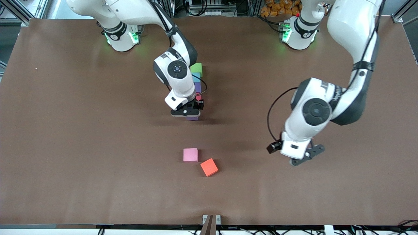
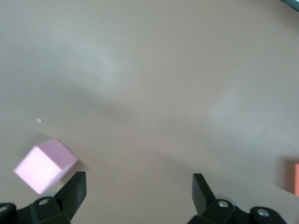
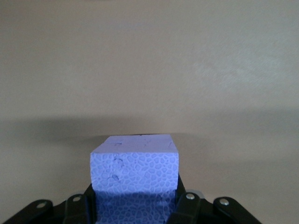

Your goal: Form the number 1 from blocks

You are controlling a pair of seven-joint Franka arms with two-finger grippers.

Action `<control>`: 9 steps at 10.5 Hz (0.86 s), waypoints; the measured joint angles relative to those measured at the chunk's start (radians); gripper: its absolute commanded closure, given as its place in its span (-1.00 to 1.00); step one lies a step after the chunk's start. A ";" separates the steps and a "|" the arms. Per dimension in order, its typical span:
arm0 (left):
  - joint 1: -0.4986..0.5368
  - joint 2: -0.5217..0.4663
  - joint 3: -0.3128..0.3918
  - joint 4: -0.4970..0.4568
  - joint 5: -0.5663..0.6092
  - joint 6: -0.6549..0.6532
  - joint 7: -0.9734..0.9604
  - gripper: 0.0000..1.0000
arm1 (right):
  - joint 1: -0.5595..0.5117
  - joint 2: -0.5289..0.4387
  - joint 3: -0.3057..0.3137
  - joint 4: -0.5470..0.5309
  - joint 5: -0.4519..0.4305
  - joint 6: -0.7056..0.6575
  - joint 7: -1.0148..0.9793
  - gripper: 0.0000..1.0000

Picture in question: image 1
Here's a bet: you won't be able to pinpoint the pink foam block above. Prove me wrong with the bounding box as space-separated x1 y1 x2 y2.
183 148 199 163

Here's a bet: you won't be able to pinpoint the orange foam block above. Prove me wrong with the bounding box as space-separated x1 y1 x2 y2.
200 158 219 177

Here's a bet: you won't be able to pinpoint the grey equipment box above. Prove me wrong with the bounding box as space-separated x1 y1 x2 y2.
189 0 229 16

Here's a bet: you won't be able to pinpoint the orange snack bags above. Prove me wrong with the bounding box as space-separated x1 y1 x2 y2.
260 0 301 17

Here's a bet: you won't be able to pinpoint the brown table cover mat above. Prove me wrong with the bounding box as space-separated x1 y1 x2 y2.
0 15 418 228

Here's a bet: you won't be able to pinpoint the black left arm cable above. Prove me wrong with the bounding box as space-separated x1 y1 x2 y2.
267 0 386 144

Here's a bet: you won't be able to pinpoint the silver table edge bracket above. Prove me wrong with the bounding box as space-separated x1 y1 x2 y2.
202 214 221 235

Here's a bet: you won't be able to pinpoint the black cable bundle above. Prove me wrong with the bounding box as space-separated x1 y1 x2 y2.
349 219 418 235

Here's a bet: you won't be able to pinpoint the aluminium frame profile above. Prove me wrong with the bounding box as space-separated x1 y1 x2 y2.
0 0 49 27
391 0 418 66

